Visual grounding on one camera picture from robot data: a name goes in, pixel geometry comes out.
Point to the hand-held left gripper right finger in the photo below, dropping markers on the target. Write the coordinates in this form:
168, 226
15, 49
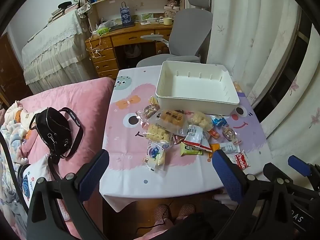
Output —
226, 172

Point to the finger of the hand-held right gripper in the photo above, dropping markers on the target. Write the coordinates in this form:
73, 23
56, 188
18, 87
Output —
297, 165
275, 171

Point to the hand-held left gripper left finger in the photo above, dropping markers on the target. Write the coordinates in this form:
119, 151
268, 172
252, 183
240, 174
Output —
95, 172

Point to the small orange candy packet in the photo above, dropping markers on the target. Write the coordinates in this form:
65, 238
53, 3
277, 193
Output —
215, 133

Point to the green snack packet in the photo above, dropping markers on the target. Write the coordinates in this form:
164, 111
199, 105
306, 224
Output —
190, 150

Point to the barcode snack packet red edge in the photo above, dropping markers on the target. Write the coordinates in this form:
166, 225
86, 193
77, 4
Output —
193, 135

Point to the white plastic bin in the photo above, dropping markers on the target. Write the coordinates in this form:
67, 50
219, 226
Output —
195, 87

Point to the black shoulder bag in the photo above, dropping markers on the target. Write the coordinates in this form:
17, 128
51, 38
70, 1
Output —
50, 127

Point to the red white cookie packet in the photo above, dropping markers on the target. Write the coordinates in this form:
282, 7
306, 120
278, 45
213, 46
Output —
241, 161

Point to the white grey snack packet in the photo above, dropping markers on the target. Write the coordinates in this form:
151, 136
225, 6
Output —
228, 147

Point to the orange flat snack packet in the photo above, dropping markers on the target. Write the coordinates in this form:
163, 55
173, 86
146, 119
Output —
215, 147

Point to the blue candy packet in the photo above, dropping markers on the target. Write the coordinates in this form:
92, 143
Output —
220, 121

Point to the pink fuzzy slipper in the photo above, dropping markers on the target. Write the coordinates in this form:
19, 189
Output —
162, 211
186, 208

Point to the person's dark clothing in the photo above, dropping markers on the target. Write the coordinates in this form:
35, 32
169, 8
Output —
200, 222

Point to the puffed rice cake packet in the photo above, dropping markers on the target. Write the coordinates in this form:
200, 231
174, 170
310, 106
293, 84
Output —
157, 132
200, 120

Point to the small brown snack packet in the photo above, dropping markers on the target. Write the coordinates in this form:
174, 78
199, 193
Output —
177, 139

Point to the round bread packet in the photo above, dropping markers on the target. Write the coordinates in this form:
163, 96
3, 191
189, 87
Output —
153, 155

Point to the white cartoon print pillow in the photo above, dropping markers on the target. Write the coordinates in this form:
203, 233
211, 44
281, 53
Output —
32, 182

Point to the pink blanket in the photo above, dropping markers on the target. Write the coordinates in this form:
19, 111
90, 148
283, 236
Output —
82, 97

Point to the yellow cake packet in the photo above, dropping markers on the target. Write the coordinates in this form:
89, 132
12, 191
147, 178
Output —
170, 118

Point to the dark nut bar packet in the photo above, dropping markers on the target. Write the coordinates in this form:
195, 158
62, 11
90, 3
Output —
150, 111

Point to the pink fuzzy pants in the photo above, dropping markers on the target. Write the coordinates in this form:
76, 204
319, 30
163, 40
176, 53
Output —
157, 231

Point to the cartoon printed blanket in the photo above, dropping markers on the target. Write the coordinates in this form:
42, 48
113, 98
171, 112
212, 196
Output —
15, 130

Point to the yellow biscuit packet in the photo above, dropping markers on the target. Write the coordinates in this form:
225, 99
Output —
154, 101

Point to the white lace cover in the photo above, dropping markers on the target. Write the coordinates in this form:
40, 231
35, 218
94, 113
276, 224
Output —
55, 55

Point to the plastic bag under desk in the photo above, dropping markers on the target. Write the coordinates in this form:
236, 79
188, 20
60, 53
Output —
132, 51

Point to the white floral curtain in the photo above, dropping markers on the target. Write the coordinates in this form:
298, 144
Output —
250, 42

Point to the dark wooden door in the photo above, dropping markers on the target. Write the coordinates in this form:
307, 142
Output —
10, 70

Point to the wooden desk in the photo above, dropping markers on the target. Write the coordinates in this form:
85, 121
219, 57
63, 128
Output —
125, 36

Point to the grey office chair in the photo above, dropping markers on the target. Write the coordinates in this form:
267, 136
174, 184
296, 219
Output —
187, 30

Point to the clear plastic bag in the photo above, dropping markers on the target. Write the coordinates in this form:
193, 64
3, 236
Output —
108, 23

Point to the blue gift bag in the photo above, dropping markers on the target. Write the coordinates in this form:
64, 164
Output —
125, 17

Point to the yellow mug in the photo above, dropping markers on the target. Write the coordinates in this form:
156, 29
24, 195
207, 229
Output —
168, 21

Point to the stack of books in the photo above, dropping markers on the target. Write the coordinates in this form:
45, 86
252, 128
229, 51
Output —
58, 13

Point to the floral fabric pouch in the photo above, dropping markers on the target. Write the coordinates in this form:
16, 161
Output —
83, 8

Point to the wooden bookshelf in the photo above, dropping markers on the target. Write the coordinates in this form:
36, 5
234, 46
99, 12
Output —
110, 7

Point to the floral box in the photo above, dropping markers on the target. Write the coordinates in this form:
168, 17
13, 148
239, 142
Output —
171, 12

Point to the black hat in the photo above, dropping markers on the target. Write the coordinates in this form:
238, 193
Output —
65, 4

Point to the brown haired doll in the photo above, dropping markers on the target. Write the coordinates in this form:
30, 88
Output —
172, 1

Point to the dark window frame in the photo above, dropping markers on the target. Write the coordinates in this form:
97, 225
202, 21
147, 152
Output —
282, 80

